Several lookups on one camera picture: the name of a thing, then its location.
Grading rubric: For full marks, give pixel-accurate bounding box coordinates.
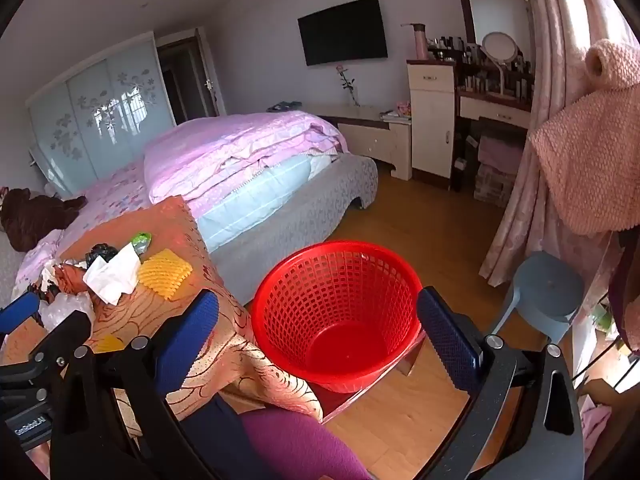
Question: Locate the orange rose-patterned cloth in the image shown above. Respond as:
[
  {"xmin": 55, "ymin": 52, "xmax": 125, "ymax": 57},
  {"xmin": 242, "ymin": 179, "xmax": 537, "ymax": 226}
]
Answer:
[{"xmin": 0, "ymin": 195, "xmax": 325, "ymax": 456}]

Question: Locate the light blue quilt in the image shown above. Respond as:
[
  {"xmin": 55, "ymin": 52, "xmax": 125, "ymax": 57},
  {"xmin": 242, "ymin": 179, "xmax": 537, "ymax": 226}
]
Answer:
[{"xmin": 195, "ymin": 154, "xmax": 341, "ymax": 253}]

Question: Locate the black and yellow wrapper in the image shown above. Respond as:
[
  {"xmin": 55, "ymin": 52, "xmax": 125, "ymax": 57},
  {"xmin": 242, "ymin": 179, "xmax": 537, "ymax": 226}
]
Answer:
[{"xmin": 85, "ymin": 243, "xmax": 121, "ymax": 267}]

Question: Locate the dark navy garment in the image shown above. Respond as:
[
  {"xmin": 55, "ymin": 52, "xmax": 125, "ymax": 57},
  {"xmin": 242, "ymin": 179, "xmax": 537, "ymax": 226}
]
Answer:
[{"xmin": 180, "ymin": 392, "xmax": 251, "ymax": 480}]

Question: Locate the glass sliding-door wardrobe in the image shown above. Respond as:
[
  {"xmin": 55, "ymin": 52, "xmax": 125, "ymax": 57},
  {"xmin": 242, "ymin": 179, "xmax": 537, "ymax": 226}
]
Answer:
[{"xmin": 26, "ymin": 31, "xmax": 177, "ymax": 196}]

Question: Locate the stool with pink cover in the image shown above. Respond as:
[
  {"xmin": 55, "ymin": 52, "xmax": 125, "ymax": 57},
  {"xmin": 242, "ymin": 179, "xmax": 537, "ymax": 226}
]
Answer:
[{"xmin": 474, "ymin": 135, "xmax": 526, "ymax": 208}]

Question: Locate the cream low cabinet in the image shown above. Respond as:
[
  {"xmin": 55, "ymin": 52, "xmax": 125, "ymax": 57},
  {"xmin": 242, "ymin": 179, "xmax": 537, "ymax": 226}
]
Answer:
[{"xmin": 267, "ymin": 101, "xmax": 413, "ymax": 181}]

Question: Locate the red plastic mesh basket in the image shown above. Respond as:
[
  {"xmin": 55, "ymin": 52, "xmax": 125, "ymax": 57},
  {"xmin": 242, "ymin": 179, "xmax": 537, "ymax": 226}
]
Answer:
[{"xmin": 250, "ymin": 241, "xmax": 425, "ymax": 395}]

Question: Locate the white tissue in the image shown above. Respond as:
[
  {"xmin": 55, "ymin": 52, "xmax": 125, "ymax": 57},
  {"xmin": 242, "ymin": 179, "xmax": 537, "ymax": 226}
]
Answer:
[
  {"xmin": 82, "ymin": 242, "xmax": 142, "ymax": 306},
  {"xmin": 40, "ymin": 259, "xmax": 66, "ymax": 296}
]

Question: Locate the pink patterned curtain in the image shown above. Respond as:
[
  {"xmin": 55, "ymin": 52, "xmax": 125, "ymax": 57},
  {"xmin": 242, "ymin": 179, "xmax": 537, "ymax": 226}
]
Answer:
[{"xmin": 479, "ymin": 0, "xmax": 640, "ymax": 291}]

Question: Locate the black wall television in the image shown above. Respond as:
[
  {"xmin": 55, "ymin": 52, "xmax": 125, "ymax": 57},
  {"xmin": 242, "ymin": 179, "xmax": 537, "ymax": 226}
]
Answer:
[{"xmin": 297, "ymin": 0, "xmax": 389, "ymax": 67}]

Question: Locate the pink floral bed sheet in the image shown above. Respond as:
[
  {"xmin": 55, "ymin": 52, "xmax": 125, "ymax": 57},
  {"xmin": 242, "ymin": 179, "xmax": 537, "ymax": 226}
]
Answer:
[{"xmin": 12, "ymin": 162, "xmax": 153, "ymax": 301}]

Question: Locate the pink knitted sweater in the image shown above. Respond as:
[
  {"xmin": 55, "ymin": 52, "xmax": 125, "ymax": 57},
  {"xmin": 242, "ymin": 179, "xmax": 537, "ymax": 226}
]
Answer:
[{"xmin": 529, "ymin": 38, "xmax": 640, "ymax": 237}]

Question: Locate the grey patterned bed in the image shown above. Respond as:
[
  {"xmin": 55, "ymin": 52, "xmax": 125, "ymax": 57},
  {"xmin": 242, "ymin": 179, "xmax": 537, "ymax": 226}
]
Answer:
[{"xmin": 207, "ymin": 152, "xmax": 379, "ymax": 306}]

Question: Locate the brown plush toy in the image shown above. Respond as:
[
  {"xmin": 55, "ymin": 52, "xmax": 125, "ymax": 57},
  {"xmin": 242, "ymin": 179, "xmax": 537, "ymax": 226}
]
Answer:
[{"xmin": 0, "ymin": 187, "xmax": 88, "ymax": 252}]

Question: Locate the cream tall cabinet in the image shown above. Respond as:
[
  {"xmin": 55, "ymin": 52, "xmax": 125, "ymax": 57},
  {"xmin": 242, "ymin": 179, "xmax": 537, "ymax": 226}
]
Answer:
[{"xmin": 406, "ymin": 59, "xmax": 457, "ymax": 180}]

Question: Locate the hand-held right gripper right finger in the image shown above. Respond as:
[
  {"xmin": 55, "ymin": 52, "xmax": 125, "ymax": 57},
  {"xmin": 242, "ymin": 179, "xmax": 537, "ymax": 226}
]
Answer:
[{"xmin": 416, "ymin": 286, "xmax": 586, "ymax": 480}]

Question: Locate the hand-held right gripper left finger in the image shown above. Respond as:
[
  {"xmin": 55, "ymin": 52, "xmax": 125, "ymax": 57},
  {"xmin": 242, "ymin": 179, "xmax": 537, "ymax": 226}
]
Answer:
[{"xmin": 50, "ymin": 289, "xmax": 221, "ymax": 480}]

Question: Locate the translucent plastic bag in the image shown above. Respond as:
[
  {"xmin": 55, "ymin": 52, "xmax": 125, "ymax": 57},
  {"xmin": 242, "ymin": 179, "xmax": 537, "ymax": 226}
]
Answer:
[{"xmin": 39, "ymin": 290, "xmax": 96, "ymax": 331}]

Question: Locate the dark red low table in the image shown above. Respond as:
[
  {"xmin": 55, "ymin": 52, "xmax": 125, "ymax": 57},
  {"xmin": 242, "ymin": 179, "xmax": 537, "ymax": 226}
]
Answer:
[{"xmin": 310, "ymin": 342, "xmax": 427, "ymax": 426}]

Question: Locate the grey-blue plastic stool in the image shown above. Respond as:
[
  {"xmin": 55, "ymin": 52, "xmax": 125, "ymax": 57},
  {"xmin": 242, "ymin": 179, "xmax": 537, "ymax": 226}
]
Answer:
[{"xmin": 487, "ymin": 251, "xmax": 585, "ymax": 356}]

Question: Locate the yellow foam fruit net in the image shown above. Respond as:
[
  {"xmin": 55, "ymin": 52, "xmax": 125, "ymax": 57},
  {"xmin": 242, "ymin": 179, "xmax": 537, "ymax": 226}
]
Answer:
[{"xmin": 137, "ymin": 248, "xmax": 194, "ymax": 302}]

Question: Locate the row of cosmetic bottles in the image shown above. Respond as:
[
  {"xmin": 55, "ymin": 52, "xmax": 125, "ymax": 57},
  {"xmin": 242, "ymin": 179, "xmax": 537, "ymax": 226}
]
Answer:
[{"xmin": 427, "ymin": 35, "xmax": 535, "ymax": 101}]

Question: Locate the dark wood dressing table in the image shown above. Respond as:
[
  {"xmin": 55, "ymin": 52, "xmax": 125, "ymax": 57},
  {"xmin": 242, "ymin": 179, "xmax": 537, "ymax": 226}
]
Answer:
[{"xmin": 452, "ymin": 0, "xmax": 537, "ymax": 196}]

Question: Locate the pink rose in vase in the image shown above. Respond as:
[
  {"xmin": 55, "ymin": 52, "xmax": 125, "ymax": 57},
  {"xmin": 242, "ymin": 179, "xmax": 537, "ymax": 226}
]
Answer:
[{"xmin": 334, "ymin": 64, "xmax": 361, "ymax": 107}]

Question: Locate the pink thermos jug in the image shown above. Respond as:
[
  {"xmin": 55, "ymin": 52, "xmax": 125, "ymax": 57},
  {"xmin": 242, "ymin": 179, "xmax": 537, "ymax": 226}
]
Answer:
[{"xmin": 401, "ymin": 23, "xmax": 430, "ymax": 61}]

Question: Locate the pink quilt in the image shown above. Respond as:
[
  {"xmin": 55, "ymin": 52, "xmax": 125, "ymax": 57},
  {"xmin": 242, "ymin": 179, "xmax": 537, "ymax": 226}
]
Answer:
[{"xmin": 144, "ymin": 111, "xmax": 349, "ymax": 216}]

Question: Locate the round white makeup mirror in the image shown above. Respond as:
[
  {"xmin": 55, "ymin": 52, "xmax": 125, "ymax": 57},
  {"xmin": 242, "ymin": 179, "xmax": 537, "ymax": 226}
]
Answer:
[{"xmin": 481, "ymin": 31, "xmax": 519, "ymax": 98}]

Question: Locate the maroon garment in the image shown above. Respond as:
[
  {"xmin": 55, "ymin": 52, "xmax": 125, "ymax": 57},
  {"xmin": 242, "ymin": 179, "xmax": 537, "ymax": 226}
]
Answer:
[{"xmin": 612, "ymin": 232, "xmax": 640, "ymax": 351}]

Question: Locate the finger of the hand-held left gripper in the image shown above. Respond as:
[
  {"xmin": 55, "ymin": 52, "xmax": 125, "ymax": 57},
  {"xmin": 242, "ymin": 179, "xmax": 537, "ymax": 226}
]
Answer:
[
  {"xmin": 0, "ymin": 310, "xmax": 94, "ymax": 388},
  {"xmin": 0, "ymin": 291, "xmax": 42, "ymax": 336}
]

